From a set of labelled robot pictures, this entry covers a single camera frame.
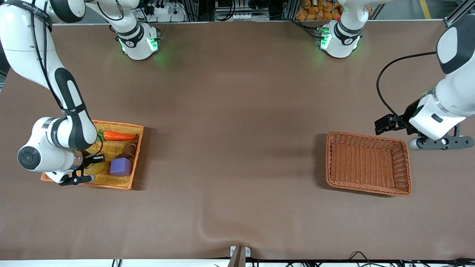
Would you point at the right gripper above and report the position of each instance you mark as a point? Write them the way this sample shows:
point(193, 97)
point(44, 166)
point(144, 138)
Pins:
point(86, 162)

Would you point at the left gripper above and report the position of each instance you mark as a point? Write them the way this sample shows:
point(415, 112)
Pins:
point(409, 112)

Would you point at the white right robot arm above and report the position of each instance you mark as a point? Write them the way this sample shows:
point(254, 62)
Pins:
point(22, 37)

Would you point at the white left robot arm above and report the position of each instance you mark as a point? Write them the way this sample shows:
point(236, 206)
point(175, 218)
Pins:
point(454, 89)

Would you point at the purple cube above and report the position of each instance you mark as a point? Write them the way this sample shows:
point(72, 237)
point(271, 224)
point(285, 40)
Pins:
point(121, 167)

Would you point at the yellow orange wicker basket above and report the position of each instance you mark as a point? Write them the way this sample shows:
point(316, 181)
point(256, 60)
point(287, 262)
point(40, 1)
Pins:
point(122, 181)

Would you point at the orange toy carrot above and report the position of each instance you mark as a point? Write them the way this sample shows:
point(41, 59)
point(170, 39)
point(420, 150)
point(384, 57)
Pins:
point(117, 136)

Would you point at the brown toy figure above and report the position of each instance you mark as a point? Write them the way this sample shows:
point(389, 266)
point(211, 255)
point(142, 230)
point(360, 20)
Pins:
point(128, 151)

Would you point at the brown wicker basket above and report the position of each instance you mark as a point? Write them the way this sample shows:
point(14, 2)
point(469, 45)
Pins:
point(363, 163)

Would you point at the pile of orange items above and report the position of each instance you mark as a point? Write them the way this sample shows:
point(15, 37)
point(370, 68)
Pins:
point(315, 11)

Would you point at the white power strip with plugs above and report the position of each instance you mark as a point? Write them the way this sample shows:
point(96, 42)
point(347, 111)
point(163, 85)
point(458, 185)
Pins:
point(167, 15)

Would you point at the metal table clamp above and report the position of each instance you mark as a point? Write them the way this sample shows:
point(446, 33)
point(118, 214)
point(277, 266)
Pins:
point(239, 257)

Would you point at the white empty power strip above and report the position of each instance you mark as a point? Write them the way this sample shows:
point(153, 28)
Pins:
point(248, 16)

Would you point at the aluminium frame post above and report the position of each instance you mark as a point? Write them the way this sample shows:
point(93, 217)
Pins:
point(451, 20)

